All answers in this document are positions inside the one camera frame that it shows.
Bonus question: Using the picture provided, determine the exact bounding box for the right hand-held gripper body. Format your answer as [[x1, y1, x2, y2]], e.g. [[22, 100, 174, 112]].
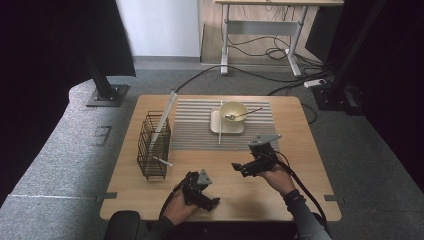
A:
[[247, 133, 283, 172]]

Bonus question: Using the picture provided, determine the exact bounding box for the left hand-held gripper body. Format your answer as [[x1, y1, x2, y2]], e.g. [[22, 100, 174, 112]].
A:
[[181, 168, 213, 205]]

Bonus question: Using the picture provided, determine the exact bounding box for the person's left hand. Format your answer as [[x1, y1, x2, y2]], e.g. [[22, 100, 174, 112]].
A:
[[163, 193, 200, 227]]

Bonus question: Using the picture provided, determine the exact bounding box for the person's right hand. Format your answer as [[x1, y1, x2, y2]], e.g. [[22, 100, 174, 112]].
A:
[[257, 162, 294, 198]]

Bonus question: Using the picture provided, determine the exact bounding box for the metal spoon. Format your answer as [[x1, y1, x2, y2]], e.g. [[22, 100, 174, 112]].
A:
[[224, 106, 264, 121]]

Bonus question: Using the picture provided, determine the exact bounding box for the cream square plate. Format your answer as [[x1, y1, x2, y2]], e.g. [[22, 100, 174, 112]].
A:
[[209, 107, 246, 135]]

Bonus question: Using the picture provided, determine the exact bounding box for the cream bowl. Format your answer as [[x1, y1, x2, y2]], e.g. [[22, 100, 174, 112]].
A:
[[219, 100, 250, 124]]

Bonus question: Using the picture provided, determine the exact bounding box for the striped grey woven placemat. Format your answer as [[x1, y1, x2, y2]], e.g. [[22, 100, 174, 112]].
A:
[[169, 98, 280, 152]]

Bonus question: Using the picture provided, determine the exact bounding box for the black chair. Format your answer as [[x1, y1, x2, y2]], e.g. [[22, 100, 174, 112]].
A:
[[103, 210, 142, 240]]

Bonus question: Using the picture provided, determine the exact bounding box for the white power strip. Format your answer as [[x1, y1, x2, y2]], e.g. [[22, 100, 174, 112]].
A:
[[303, 78, 328, 89]]

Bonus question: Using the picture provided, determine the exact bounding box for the black metal stand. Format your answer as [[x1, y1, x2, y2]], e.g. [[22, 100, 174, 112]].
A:
[[83, 49, 131, 108], [312, 0, 389, 116]]

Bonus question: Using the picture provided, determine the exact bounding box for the white-legged desk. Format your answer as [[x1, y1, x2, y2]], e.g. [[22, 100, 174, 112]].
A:
[[213, 0, 345, 78]]

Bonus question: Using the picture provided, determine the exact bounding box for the black curtain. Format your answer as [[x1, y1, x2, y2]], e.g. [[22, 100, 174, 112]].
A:
[[304, 0, 424, 184], [0, 0, 137, 208]]

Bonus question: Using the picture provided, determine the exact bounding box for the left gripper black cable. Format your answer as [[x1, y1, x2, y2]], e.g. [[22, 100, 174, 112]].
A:
[[159, 181, 188, 219]]

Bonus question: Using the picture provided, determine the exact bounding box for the black wire basket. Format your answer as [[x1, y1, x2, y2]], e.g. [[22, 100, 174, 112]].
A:
[[136, 110, 172, 181]]

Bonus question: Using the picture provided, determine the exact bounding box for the black floor cable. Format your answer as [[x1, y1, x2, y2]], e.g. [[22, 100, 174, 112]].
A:
[[173, 63, 321, 95]]

